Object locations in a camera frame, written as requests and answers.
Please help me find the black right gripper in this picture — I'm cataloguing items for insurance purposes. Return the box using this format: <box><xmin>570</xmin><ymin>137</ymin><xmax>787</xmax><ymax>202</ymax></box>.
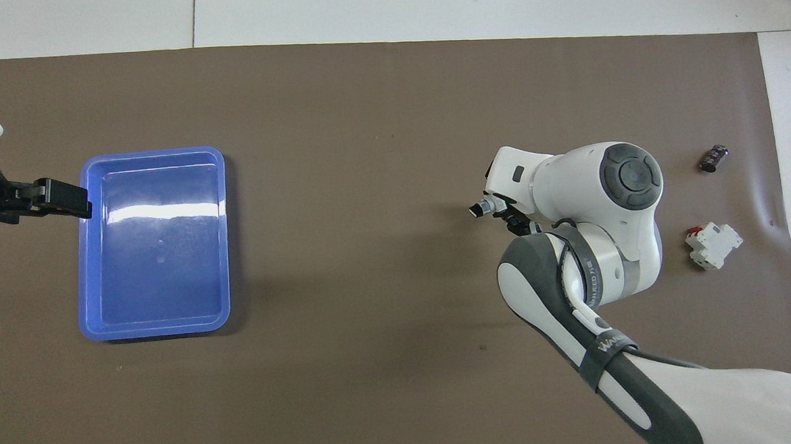
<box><xmin>504</xmin><ymin>203</ymin><xmax>543</xmax><ymax>238</ymax></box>

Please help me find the blue plastic tray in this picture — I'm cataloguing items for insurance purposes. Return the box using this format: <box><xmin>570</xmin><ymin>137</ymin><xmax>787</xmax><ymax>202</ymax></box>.
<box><xmin>69</xmin><ymin>145</ymin><xmax>235</xmax><ymax>343</ymax></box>

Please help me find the white circuit breaker red lever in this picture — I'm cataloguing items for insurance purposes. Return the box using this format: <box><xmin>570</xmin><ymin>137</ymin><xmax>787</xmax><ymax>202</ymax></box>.
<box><xmin>684</xmin><ymin>222</ymin><xmax>745</xmax><ymax>272</ymax></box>

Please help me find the dark brown terminal block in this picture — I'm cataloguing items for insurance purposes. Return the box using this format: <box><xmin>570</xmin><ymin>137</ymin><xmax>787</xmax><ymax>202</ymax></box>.
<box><xmin>698</xmin><ymin>143</ymin><xmax>733</xmax><ymax>174</ymax></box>

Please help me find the brown table mat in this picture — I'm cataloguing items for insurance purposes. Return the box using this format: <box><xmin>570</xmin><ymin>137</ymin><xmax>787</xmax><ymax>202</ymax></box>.
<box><xmin>0</xmin><ymin>17</ymin><xmax>791</xmax><ymax>444</ymax></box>

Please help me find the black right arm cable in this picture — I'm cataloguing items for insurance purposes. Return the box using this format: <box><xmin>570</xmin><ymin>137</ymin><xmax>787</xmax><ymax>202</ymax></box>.
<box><xmin>551</xmin><ymin>212</ymin><xmax>710</xmax><ymax>378</ymax></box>

